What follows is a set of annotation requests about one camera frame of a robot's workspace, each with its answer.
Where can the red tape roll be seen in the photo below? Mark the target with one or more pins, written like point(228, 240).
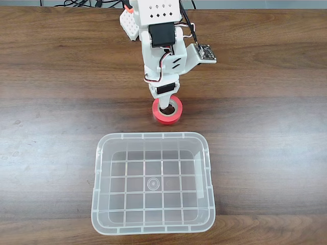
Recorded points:
point(166, 120)

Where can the clear plastic box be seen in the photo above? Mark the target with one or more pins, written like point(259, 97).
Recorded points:
point(127, 183)

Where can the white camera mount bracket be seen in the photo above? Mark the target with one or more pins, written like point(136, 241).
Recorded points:
point(190, 58)

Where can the camera circuit board black lens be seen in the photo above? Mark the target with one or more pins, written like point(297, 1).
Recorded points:
point(207, 53)

